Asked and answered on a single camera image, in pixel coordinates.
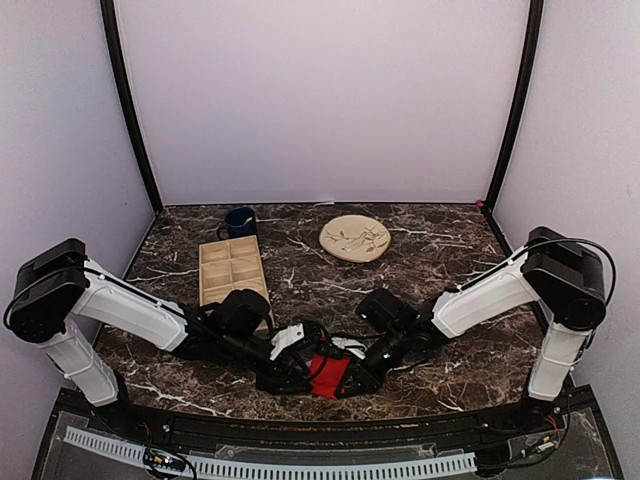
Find red sock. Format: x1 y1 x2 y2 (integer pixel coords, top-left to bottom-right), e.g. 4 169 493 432
311 354 351 399

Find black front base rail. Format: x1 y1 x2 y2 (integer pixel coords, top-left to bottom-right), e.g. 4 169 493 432
134 404 516 444

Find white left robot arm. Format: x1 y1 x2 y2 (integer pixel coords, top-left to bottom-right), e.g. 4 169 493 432
3 238 315 436

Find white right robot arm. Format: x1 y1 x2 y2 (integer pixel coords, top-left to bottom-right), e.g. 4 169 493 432
332 226 617 434

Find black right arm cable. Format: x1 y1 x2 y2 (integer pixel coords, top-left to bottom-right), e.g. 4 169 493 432
524 238 618 351

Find round beige woven mat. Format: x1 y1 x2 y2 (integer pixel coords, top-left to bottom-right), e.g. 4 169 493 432
319 214 392 263

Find dark blue mug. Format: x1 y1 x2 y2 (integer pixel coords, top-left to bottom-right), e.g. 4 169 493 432
216 207 257 240

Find black frame post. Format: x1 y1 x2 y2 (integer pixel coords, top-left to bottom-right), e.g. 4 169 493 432
99 0 164 216
484 0 544 215

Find black left frame post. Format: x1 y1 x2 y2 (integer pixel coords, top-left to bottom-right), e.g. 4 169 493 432
99 0 164 216

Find wooden compartment tray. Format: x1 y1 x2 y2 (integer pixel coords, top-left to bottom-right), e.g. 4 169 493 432
199 235 270 333

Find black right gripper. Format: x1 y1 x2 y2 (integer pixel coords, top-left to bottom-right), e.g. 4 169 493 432
335 326 410 398

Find white slotted cable duct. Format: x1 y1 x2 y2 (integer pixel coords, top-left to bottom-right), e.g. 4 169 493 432
64 425 477 480

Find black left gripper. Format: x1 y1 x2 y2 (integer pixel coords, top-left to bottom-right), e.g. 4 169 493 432
220 330 314 395

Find black right frame post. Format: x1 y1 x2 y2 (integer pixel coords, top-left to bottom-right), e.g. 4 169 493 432
484 0 544 215

